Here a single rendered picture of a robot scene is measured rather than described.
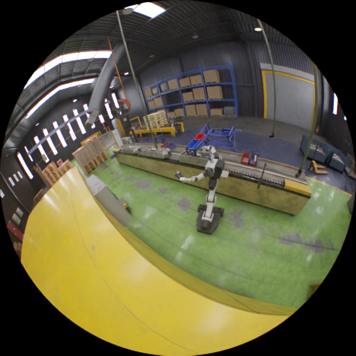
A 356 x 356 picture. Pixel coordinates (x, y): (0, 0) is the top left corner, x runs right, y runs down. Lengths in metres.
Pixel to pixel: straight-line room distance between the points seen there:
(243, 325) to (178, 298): 0.29
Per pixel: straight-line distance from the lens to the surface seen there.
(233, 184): 2.65
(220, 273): 2.36
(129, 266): 0.60
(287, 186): 2.57
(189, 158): 2.73
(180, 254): 2.44
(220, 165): 1.90
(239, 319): 0.55
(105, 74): 9.21
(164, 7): 9.61
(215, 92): 11.31
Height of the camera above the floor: 2.34
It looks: 39 degrees down
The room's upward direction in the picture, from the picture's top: 16 degrees counter-clockwise
